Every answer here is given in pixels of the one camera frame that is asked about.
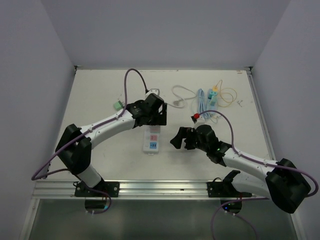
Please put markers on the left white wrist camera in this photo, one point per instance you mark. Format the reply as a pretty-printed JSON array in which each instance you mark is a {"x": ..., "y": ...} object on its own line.
[{"x": 155, "y": 91}]

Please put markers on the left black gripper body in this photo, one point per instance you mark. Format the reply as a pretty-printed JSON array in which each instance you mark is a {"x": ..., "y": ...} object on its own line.
[{"x": 156, "y": 118}]

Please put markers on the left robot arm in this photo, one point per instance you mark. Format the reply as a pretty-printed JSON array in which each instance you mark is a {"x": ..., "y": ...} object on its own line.
[{"x": 75, "y": 146}]

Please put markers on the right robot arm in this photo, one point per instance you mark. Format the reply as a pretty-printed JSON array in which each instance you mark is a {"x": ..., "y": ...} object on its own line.
[{"x": 279, "y": 181}]

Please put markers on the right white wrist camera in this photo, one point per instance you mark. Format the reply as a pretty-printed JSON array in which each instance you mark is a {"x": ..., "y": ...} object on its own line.
[{"x": 198, "y": 120}]

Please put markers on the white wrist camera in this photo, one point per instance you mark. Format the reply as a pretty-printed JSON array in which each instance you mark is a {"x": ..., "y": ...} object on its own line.
[
  {"x": 155, "y": 91},
  {"x": 198, "y": 120}
]

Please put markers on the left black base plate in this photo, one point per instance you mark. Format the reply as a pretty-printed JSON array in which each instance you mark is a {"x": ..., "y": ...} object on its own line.
[{"x": 112, "y": 188}]

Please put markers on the white power strip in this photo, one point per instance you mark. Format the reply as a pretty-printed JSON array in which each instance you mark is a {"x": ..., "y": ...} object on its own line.
[{"x": 151, "y": 139}]

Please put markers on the green plug adapter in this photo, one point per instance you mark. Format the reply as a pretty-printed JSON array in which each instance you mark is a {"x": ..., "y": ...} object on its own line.
[{"x": 118, "y": 105}]

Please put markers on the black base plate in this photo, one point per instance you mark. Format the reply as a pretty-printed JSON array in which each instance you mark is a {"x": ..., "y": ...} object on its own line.
[
  {"x": 224, "y": 189},
  {"x": 112, "y": 188}
]

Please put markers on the teal plug with cable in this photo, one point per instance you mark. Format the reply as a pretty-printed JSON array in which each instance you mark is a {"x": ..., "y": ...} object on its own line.
[{"x": 212, "y": 104}]

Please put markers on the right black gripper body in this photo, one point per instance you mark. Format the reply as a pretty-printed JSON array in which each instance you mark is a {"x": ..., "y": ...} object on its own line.
[{"x": 192, "y": 140}]

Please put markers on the aluminium front rail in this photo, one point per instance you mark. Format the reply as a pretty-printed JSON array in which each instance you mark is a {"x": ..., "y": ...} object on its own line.
[{"x": 55, "y": 189}]

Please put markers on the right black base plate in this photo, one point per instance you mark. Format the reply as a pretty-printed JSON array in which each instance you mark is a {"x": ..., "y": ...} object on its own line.
[{"x": 224, "y": 189}]

